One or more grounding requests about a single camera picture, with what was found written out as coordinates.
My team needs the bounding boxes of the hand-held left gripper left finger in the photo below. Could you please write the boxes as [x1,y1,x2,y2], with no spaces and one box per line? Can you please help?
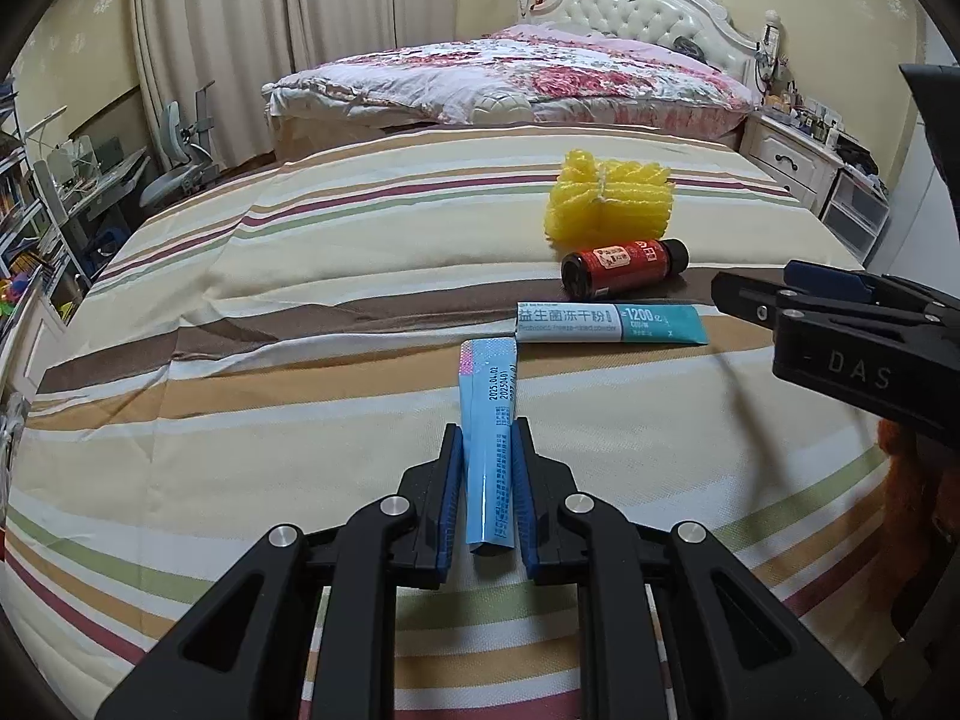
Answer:
[94,424,466,720]

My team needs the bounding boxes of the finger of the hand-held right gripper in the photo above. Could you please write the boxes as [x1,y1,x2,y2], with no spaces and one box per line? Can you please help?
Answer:
[709,270,787,329]
[782,259,960,316]

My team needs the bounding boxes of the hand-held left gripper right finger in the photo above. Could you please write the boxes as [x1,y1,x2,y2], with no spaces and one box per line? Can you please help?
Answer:
[512,420,886,720]

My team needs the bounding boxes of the light blue box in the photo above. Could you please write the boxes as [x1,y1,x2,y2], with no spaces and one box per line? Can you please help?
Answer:
[457,339,520,557]

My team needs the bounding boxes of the plastic drawer unit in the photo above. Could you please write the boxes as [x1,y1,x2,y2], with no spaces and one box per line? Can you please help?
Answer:
[821,165,890,260]

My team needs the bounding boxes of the white wardrobe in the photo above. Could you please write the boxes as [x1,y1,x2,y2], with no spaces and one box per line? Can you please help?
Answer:
[862,15,953,278]

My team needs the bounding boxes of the brown bottle with red label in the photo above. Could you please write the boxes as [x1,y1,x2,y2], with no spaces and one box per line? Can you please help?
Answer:
[561,238,689,299]

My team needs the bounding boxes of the white nightstand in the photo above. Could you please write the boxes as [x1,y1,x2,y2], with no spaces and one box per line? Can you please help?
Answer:
[739,111,845,200]

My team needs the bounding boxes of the white and teal box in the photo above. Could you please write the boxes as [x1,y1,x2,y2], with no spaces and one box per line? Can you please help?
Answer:
[516,300,710,346]

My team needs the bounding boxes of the clutter of small bottles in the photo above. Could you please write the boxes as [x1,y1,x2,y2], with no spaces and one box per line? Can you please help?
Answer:
[757,67,878,166]

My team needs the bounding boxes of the yellow mesh sponge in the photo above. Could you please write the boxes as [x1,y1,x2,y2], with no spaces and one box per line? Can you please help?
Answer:
[541,150,672,245]

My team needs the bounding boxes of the dark grey panel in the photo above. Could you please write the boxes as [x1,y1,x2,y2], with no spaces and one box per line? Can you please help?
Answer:
[898,64,960,203]

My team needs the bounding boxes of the floral pink duvet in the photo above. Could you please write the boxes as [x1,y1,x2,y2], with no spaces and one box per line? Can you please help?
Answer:
[262,24,758,127]

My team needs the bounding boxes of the grey office chair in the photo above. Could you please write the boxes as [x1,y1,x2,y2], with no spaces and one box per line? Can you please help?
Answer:
[139,90,226,211]

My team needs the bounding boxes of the cream curtains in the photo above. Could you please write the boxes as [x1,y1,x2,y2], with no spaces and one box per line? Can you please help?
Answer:
[131,0,462,166]

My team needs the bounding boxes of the bookshelf with books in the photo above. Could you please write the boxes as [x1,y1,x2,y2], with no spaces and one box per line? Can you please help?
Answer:
[0,82,83,331]

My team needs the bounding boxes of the cream tufted bed frame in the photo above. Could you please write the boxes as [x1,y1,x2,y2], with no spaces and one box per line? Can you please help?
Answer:
[266,0,785,166]

